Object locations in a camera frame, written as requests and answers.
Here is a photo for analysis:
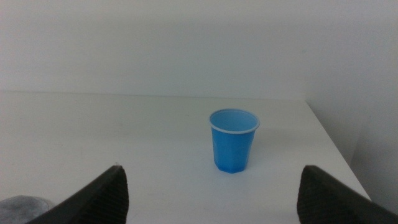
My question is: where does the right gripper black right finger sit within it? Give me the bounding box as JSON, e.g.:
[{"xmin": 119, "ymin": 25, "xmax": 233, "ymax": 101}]
[{"xmin": 296, "ymin": 164, "xmax": 398, "ymax": 224}]

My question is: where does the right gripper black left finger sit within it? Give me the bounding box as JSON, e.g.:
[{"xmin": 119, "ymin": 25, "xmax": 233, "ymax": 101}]
[{"xmin": 26, "ymin": 165, "xmax": 130, "ymax": 224}]

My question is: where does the blue plastic cup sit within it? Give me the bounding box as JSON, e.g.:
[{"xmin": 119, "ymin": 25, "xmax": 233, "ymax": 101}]
[{"xmin": 208, "ymin": 108, "xmax": 261, "ymax": 174}]

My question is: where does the round grey cup mat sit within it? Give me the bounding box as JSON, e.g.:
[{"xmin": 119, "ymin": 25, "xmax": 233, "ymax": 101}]
[{"xmin": 0, "ymin": 195, "xmax": 56, "ymax": 224}]

